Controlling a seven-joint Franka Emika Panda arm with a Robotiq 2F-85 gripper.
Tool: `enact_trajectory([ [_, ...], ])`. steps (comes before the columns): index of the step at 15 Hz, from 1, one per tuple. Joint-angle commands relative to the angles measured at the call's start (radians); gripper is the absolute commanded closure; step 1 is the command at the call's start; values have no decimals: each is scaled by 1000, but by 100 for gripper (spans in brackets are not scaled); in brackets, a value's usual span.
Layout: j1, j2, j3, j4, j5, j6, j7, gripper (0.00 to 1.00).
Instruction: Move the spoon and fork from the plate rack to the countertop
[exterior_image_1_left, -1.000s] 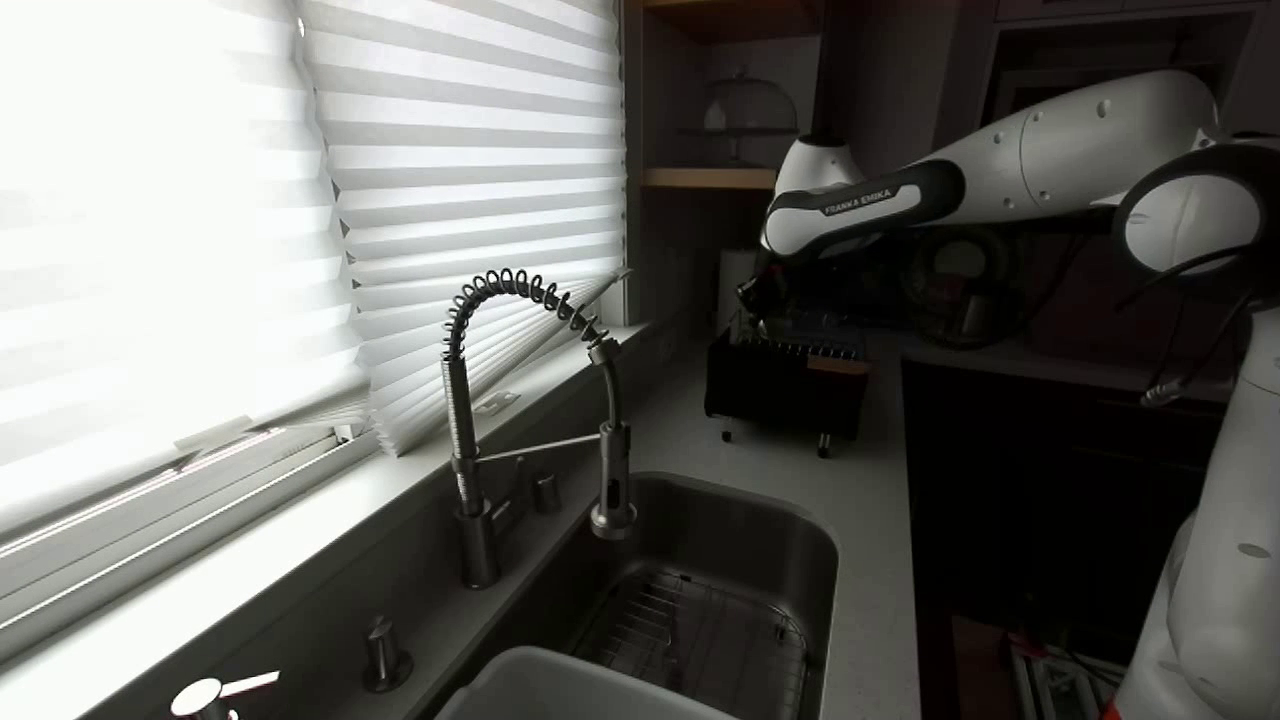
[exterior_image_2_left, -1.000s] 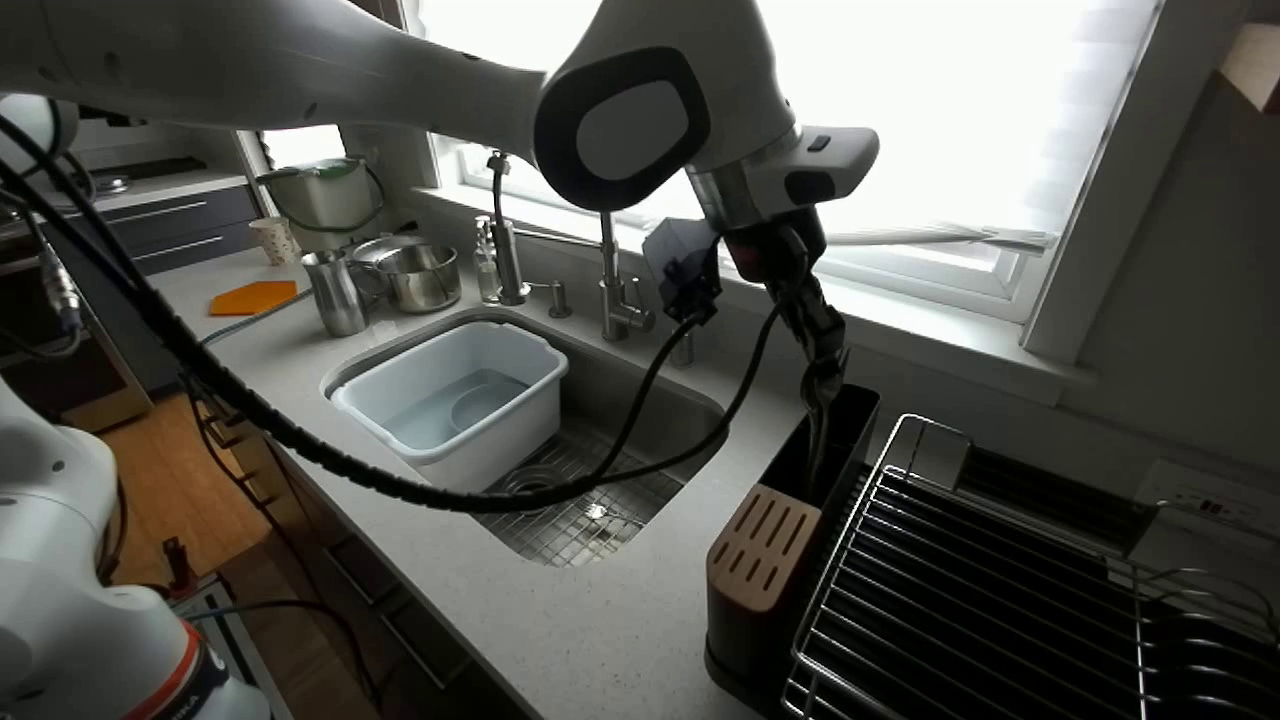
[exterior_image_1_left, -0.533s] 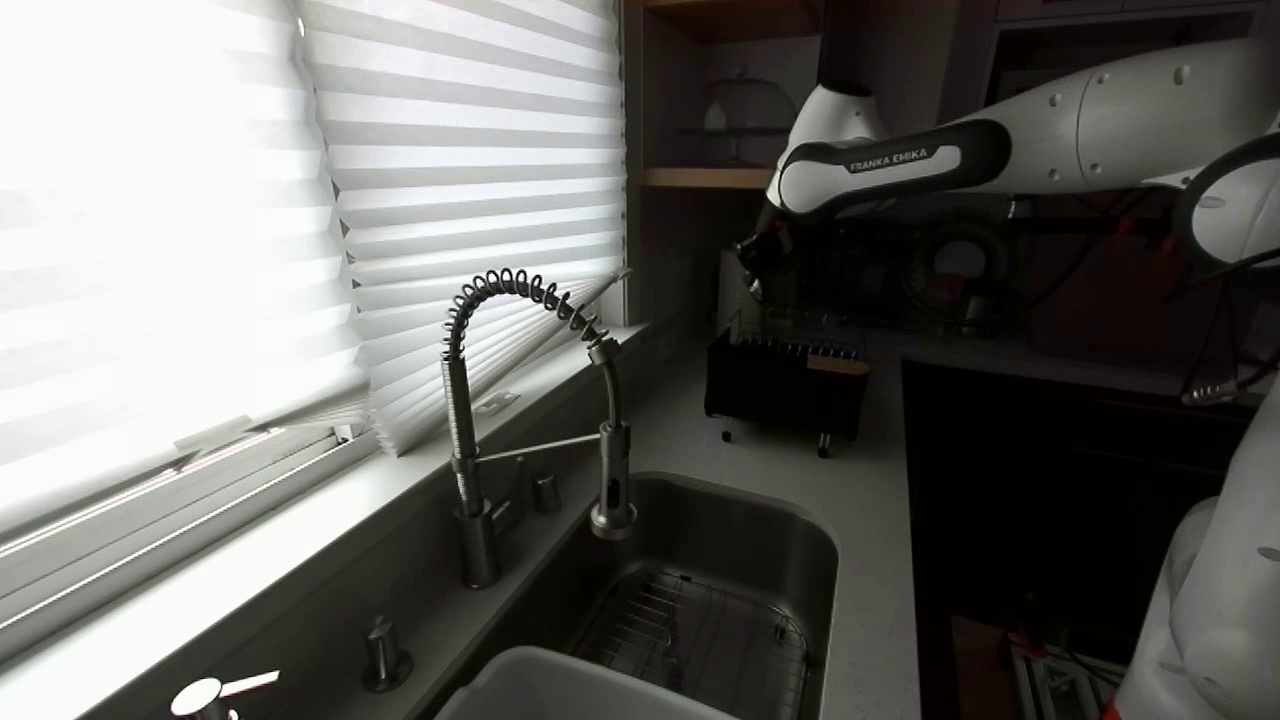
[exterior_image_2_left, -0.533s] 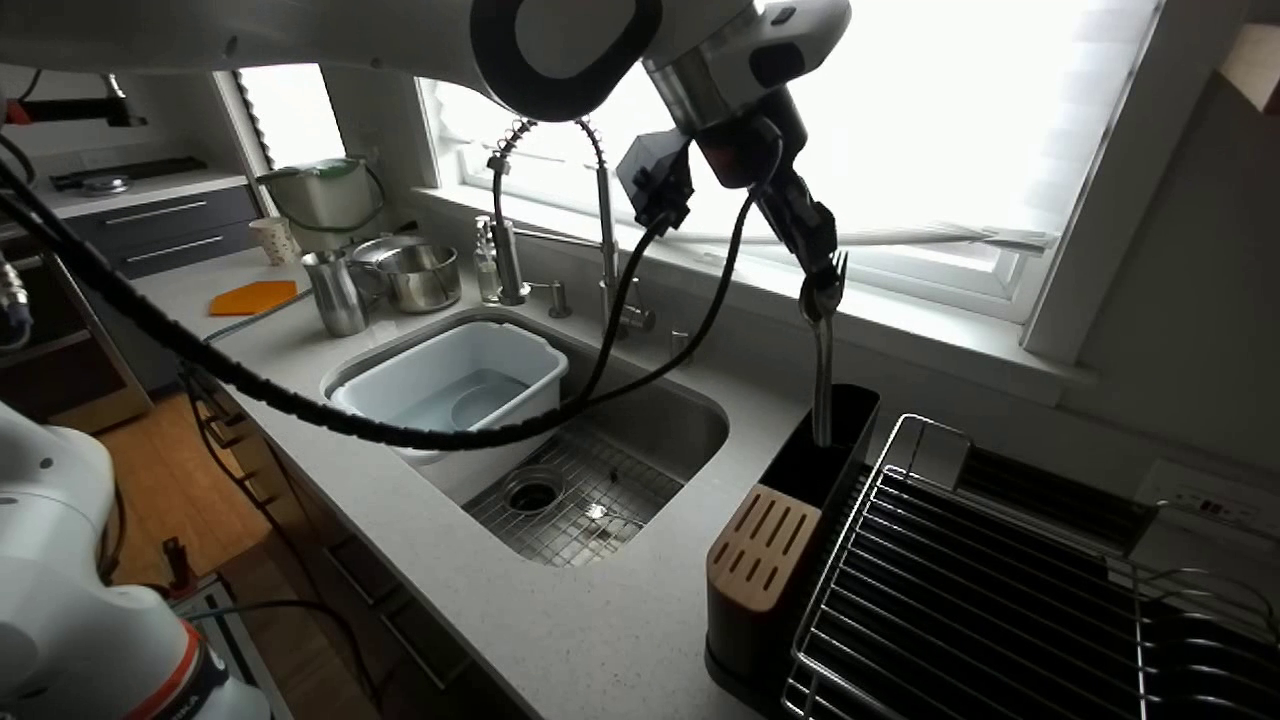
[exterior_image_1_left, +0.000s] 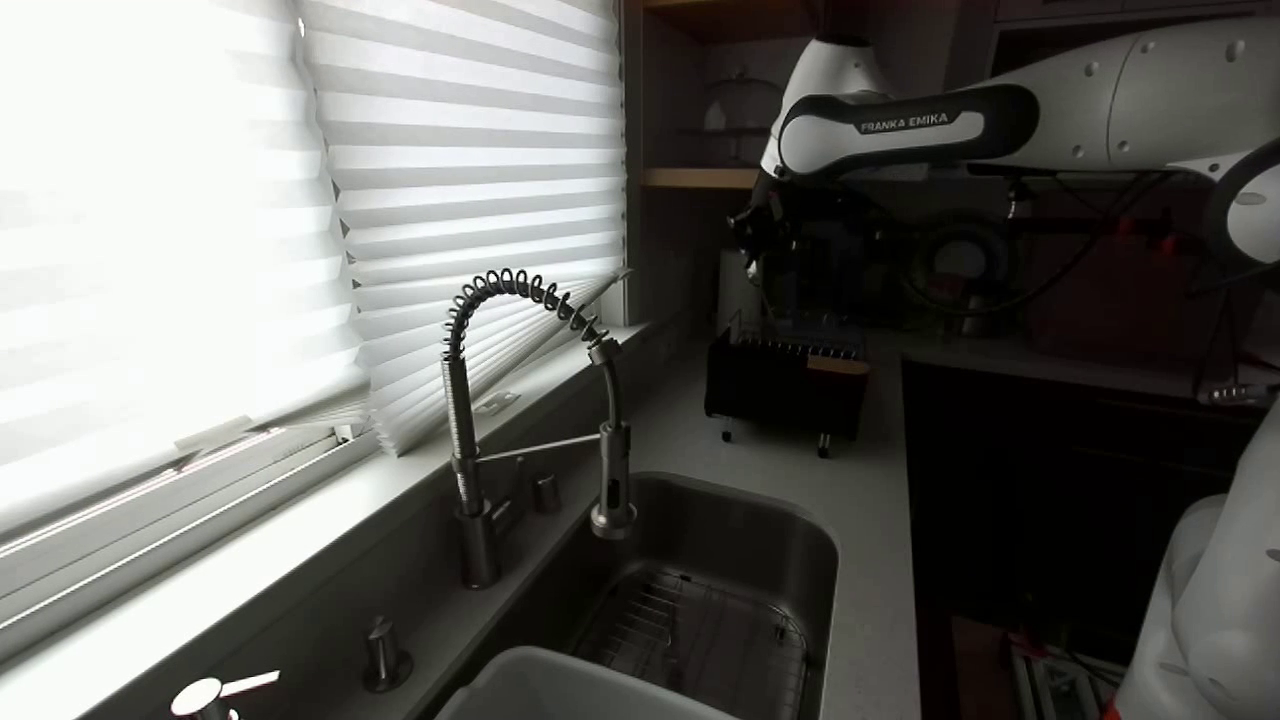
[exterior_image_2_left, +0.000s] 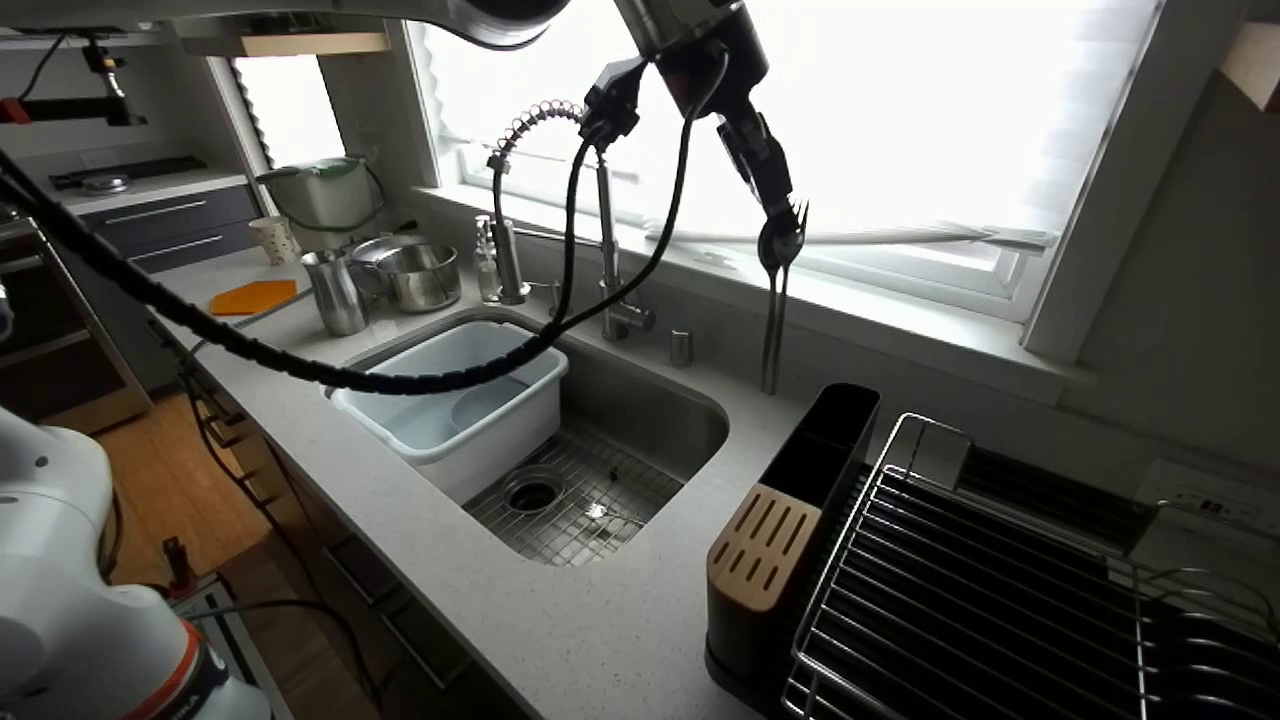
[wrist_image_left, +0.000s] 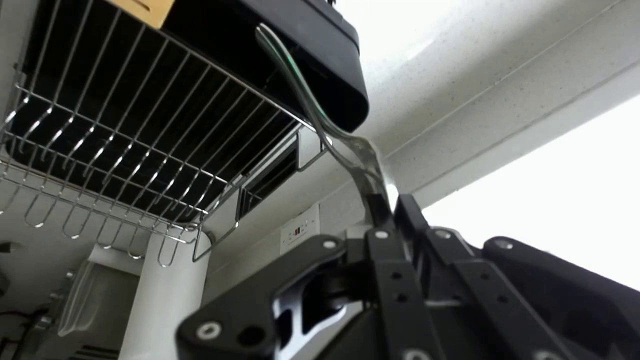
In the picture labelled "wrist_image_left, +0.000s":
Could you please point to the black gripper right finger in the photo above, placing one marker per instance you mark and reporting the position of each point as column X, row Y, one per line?
column 533, row 300

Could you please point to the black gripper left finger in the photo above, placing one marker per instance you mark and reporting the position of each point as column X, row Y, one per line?
column 313, row 300

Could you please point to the black utensil caddy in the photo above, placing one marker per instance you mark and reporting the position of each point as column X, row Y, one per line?
column 313, row 52

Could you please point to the wooden knife holder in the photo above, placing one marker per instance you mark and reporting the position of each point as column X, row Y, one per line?
column 143, row 11

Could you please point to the white wall outlet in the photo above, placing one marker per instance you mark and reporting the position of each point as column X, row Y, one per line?
column 303, row 229

